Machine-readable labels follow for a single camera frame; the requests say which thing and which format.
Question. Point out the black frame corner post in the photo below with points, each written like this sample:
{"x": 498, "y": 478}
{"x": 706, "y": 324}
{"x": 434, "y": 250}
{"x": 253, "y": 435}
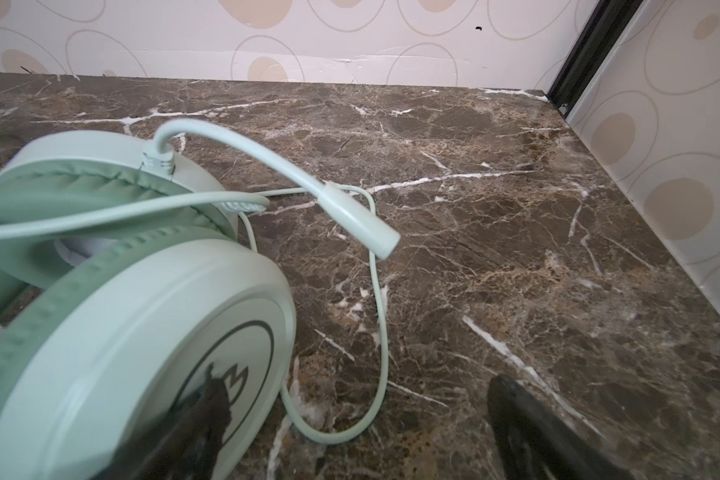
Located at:
{"x": 605, "y": 25}

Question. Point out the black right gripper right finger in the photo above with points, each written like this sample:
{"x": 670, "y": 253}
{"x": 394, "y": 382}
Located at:
{"x": 533, "y": 443}

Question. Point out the mint green headphones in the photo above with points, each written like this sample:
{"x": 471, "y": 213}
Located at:
{"x": 145, "y": 292}

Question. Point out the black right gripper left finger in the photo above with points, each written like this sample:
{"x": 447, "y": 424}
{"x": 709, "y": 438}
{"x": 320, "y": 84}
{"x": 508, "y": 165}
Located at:
{"x": 185, "y": 444}

